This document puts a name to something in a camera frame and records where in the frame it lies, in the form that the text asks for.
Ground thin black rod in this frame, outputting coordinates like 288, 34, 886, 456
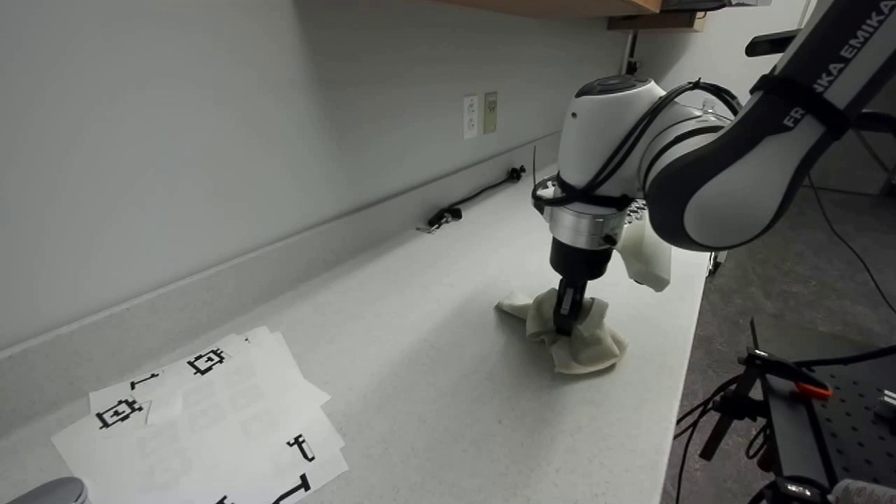
423, 162, 531, 231

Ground black perforated breadboard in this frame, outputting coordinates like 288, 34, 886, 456
806, 356, 896, 487

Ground black camera on red-black stand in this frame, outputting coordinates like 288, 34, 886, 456
743, 28, 806, 57

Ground thin black hanging cable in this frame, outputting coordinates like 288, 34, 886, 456
811, 178, 896, 315

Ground white paper with black markers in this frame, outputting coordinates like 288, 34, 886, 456
87, 323, 332, 431
52, 389, 351, 504

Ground grey rounded object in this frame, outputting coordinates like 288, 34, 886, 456
6, 476, 92, 504

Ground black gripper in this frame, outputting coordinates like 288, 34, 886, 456
546, 237, 620, 335

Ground black tripod with red knobs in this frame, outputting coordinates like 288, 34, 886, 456
673, 315, 896, 504

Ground white wall outlet plate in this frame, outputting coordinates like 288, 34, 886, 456
462, 91, 482, 141

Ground beige wall outlet plate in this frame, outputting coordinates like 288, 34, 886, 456
482, 90, 501, 136

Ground cream wiping cloth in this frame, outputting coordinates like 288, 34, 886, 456
490, 286, 630, 377

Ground grey fabric lump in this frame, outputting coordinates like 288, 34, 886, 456
826, 476, 896, 504

